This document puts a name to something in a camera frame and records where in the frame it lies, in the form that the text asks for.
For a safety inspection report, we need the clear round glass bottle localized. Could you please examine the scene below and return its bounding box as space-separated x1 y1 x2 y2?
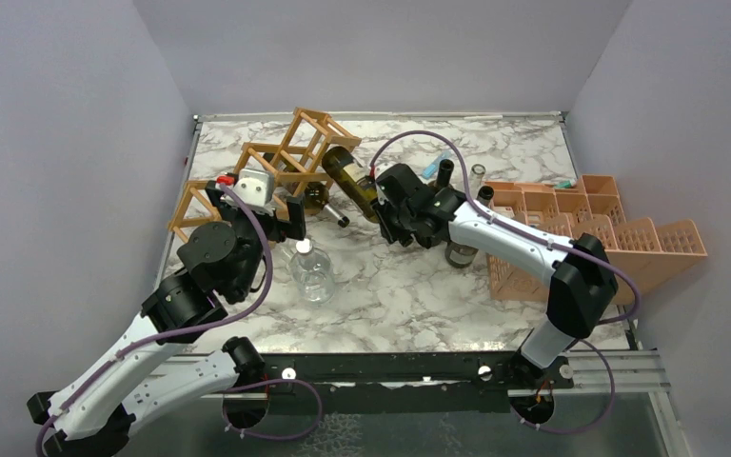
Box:
288 238 335 304

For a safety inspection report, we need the green wine bottle black neck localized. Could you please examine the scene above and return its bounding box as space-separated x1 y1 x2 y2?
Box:
321 146 379 224

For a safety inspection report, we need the green wine bottle black top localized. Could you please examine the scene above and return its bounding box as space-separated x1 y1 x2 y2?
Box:
428 159 454 192

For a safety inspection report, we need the green wine bottle brown label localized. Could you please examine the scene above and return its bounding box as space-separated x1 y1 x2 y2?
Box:
264 153 350 228

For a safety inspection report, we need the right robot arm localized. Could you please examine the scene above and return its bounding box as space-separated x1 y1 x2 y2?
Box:
372 164 619 387

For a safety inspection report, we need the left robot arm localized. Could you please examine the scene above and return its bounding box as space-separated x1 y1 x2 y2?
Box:
28 190 306 456

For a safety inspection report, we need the wooden wine rack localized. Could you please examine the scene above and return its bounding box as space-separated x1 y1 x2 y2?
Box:
167 107 364 244

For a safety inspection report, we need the green wine bottle silver neck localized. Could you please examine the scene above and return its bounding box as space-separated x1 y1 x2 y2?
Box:
445 185 494 268

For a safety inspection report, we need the clear slim glass bottle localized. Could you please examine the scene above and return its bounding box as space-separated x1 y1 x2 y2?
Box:
467 164 486 193

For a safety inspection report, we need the orange plastic crate rack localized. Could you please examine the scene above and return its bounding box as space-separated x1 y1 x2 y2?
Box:
485 174 707 294

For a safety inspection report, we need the blue highlighter pen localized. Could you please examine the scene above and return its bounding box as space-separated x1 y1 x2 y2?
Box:
422 150 450 179

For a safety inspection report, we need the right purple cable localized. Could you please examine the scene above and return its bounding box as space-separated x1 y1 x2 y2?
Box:
368 130 642 436

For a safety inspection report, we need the purple cable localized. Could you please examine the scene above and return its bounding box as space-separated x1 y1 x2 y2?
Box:
34 183 324 457
368 130 642 436

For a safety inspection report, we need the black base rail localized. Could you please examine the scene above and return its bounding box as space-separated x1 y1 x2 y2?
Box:
221 350 574 419

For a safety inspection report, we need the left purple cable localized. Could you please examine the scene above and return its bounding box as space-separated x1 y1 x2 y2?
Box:
34 183 324 457

